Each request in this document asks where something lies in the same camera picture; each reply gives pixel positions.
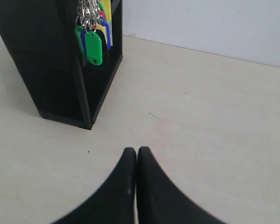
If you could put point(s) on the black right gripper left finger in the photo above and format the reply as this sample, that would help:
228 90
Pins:
113 201

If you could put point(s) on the yellow key tag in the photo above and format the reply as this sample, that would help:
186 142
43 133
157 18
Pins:
107 9

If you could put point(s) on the silver key tag rings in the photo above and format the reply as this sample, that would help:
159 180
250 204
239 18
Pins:
88 12

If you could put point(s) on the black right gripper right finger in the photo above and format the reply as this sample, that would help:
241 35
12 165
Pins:
159 201

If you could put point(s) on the blue key tag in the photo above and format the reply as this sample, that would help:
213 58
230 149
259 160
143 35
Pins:
106 25

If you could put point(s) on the green key tag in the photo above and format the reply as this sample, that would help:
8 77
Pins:
79 33
93 46

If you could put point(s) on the black two-tier metal rack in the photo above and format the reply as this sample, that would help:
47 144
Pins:
63 84

